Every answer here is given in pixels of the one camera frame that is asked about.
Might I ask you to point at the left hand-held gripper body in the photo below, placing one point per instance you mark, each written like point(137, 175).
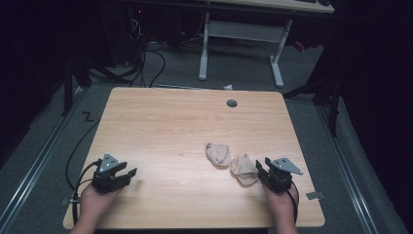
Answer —
point(107, 178)

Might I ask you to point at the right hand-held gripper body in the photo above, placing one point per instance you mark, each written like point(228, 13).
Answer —
point(280, 177)

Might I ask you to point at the beige sock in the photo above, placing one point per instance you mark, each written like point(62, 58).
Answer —
point(243, 168)
point(218, 154)

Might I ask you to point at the person's left hand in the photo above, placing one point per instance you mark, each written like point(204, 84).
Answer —
point(94, 201)

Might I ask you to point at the person's right hand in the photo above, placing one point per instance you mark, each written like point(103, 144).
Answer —
point(281, 204)

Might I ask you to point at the grey tape piece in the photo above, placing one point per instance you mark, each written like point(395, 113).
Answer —
point(315, 195)

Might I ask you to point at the crumpled white paper scrap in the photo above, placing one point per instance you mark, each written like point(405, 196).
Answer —
point(228, 87)

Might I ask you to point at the black metal stand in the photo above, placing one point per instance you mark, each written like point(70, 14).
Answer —
point(68, 87)
point(324, 94)

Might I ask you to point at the red object under desk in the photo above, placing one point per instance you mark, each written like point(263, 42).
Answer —
point(299, 46)

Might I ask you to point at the white-legged desk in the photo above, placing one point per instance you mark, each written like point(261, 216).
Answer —
point(242, 31)

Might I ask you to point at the metal floor rail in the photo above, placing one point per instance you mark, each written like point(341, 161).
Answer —
point(35, 165)
point(347, 169)

